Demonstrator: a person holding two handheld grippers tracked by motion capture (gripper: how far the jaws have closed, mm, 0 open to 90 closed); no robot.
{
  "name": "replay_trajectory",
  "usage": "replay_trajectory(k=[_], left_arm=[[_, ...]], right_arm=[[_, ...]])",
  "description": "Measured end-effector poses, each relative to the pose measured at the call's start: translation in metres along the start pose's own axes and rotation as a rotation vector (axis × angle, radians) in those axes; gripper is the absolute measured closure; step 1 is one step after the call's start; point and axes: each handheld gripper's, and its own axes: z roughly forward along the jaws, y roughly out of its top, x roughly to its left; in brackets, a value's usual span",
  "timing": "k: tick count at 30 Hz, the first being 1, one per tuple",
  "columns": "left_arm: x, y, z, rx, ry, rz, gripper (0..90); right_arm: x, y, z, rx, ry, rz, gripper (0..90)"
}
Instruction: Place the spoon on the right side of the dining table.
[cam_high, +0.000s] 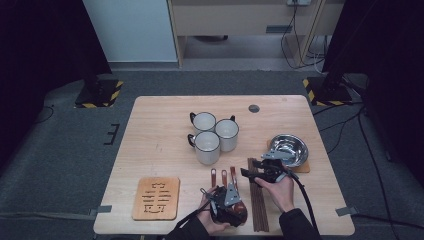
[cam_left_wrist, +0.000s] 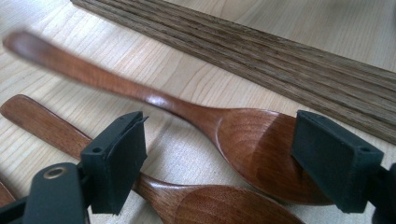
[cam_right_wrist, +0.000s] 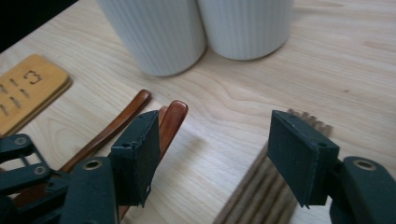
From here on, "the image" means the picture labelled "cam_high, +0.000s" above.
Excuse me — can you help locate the stainless steel bowl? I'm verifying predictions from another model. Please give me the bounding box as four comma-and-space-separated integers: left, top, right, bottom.
268, 133, 310, 168

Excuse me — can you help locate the thin black floor cable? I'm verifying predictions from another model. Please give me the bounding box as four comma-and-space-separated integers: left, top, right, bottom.
34, 104, 55, 125

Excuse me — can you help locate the hand-held gripper black cable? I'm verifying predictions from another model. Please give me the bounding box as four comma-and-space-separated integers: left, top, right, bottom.
171, 199, 218, 233
284, 169, 319, 234

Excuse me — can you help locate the left hand-held gripper black cable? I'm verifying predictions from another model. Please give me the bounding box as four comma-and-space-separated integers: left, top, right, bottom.
171, 199, 218, 233

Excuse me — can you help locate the square carved wooden coaster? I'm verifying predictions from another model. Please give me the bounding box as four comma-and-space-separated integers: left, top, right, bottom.
265, 139, 311, 174
131, 176, 181, 222

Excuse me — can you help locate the light wooden desk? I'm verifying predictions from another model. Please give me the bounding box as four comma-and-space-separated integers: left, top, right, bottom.
166, 0, 346, 69

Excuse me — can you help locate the white panel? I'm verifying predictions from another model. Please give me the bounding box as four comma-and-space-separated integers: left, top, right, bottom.
82, 0, 179, 63

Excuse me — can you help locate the black curtain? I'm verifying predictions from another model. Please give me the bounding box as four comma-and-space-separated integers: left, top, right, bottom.
0, 0, 113, 174
321, 0, 424, 188

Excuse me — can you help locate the white enamel mug black rim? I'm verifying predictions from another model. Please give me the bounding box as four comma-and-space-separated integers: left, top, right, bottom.
214, 115, 240, 153
189, 111, 218, 135
187, 130, 221, 165

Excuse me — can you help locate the person's left hand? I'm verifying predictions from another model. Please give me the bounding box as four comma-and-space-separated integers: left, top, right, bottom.
197, 187, 232, 236

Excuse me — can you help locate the bundle of brown chopsticks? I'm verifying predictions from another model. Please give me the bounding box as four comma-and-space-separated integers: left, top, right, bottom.
247, 157, 270, 233

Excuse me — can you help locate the person's right hand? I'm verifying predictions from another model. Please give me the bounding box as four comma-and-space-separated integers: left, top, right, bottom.
254, 174, 296, 214

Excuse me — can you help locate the black hanging cable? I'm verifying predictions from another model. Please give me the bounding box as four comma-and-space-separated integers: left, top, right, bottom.
280, 3, 326, 71

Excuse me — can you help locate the right hand-held gripper black cable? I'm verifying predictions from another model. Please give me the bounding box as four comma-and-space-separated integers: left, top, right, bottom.
284, 169, 319, 234

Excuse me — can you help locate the black hazard-striped stand base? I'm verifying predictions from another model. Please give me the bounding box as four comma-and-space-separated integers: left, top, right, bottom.
74, 79, 124, 109
302, 76, 354, 107

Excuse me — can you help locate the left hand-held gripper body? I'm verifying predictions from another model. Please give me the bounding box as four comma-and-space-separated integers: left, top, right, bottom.
210, 182, 241, 228

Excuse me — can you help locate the grey tape strip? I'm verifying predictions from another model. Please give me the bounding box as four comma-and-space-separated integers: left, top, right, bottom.
335, 206, 358, 217
89, 205, 113, 217

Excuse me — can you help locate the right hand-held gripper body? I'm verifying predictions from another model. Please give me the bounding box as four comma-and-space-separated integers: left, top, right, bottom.
253, 149, 296, 184

